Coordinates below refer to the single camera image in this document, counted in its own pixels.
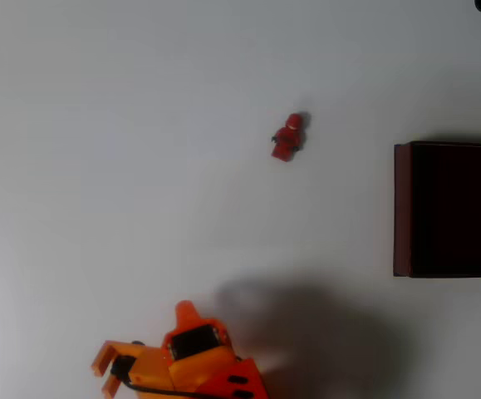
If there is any dark brown open box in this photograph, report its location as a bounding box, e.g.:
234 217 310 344
392 140 481 279

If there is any red toy minifigure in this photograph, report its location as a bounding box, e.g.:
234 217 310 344
270 111 311 164

